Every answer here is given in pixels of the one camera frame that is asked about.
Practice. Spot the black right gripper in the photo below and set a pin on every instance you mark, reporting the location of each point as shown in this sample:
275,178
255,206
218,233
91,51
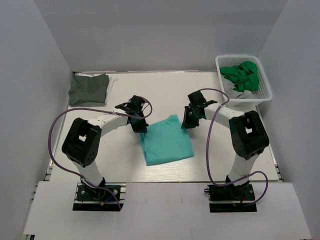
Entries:
189,116

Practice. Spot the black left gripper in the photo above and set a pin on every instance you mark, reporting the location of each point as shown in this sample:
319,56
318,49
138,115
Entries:
138,122

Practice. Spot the teal t-shirt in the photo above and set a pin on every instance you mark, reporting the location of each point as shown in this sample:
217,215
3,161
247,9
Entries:
165,142

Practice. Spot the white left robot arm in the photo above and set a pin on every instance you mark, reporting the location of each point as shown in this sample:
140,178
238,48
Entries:
82,142

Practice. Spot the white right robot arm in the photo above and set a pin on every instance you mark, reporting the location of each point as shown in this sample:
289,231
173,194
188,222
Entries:
248,137

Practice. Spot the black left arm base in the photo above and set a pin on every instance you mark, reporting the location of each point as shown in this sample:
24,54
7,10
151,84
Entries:
85,200

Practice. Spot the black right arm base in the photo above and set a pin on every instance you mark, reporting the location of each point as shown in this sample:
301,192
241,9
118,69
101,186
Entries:
231,199

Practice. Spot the crumpled grey t-shirt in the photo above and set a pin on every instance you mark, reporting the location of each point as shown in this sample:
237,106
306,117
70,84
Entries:
233,94

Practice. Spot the white plastic basket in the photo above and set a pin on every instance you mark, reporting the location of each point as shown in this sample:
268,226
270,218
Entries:
263,93

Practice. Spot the crumpled green t-shirt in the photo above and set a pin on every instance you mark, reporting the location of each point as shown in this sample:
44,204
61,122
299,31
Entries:
244,76

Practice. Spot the folded dark olive t-shirt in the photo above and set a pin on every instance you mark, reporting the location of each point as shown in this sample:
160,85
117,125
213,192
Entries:
86,90

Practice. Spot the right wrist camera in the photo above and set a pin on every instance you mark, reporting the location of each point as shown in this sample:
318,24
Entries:
196,98

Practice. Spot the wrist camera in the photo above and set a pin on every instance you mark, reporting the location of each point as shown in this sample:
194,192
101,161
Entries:
136,103
196,98

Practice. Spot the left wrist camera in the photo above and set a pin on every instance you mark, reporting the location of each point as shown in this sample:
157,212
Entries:
136,103

